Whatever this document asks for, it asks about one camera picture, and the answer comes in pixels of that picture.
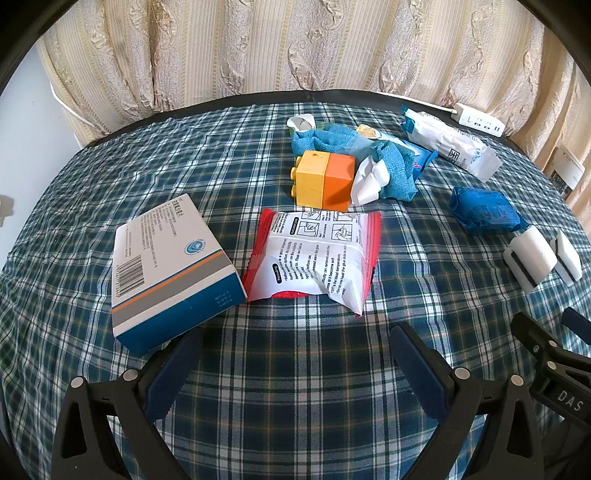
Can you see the white eraser block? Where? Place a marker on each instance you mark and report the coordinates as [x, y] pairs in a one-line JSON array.
[[528, 258], [568, 256]]

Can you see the red and white packet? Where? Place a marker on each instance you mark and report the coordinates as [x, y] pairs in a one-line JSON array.
[[314, 258]]

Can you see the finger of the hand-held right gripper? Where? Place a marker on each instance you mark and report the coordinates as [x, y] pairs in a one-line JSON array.
[[538, 339], [579, 325]]

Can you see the beige patterned curtain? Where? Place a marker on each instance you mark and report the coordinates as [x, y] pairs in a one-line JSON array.
[[277, 46]]

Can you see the white and blue medicine box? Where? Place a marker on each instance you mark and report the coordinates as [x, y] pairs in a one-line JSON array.
[[175, 277]]

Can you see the blue towel cloth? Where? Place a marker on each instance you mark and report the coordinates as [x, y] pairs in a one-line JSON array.
[[392, 170]]

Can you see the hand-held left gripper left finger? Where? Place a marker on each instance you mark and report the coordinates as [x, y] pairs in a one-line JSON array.
[[171, 374]]

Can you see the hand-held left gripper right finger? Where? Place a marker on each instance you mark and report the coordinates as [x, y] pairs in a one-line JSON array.
[[415, 364]]

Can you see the white and blue tissue pack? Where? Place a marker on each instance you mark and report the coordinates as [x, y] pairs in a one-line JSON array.
[[452, 145]]

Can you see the white power strip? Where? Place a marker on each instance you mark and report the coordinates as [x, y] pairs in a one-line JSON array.
[[480, 121]]

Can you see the large white folded paper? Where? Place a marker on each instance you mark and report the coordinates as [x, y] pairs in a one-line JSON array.
[[369, 184]]

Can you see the blue cracker packet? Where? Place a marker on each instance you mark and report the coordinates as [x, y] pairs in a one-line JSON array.
[[418, 154]]

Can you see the blue wrapped packet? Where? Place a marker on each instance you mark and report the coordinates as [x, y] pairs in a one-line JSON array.
[[485, 210]]

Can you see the white printed box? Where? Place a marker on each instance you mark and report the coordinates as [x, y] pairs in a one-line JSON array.
[[568, 170]]

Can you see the yellow and orange toy block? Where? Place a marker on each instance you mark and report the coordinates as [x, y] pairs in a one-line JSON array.
[[318, 180]]

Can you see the blue plaid tablecloth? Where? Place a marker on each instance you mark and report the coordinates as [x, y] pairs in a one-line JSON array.
[[286, 369]]

